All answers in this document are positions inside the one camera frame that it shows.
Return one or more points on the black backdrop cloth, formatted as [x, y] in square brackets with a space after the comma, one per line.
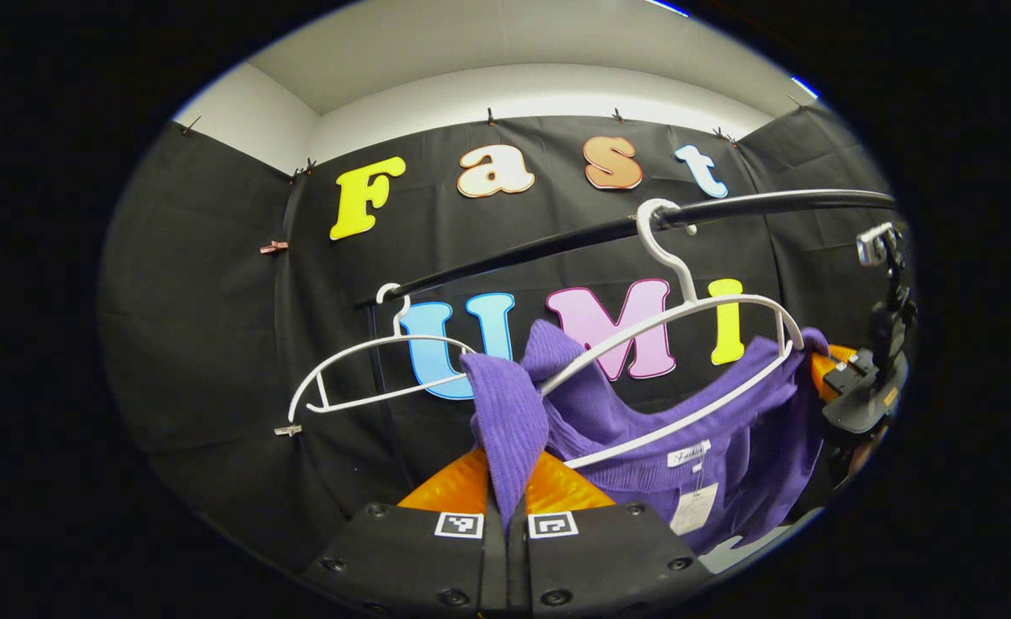
[196, 301]

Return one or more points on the white clothes hanger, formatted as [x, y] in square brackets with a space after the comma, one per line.
[755, 299]
[407, 336]

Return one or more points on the silver clip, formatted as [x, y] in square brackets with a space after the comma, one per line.
[287, 430]

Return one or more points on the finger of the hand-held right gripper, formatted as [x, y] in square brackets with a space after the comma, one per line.
[828, 361]

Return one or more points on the black clothes rack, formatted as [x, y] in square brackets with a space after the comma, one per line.
[557, 247]

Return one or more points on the purple knit cardigan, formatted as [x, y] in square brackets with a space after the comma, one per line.
[609, 413]

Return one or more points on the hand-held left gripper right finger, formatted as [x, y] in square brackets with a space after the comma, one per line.
[609, 559]

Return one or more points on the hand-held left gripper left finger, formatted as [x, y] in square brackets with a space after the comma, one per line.
[411, 559]

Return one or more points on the pink clip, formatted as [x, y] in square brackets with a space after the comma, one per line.
[273, 248]

